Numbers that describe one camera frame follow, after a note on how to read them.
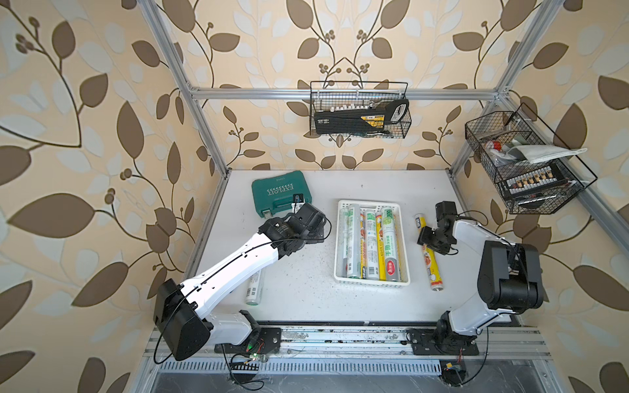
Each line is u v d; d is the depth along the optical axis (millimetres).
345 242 912
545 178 655
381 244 912
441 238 754
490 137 840
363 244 917
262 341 736
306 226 568
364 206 1073
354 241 887
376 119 818
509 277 462
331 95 912
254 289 807
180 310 391
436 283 829
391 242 872
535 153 632
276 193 1070
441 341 669
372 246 909
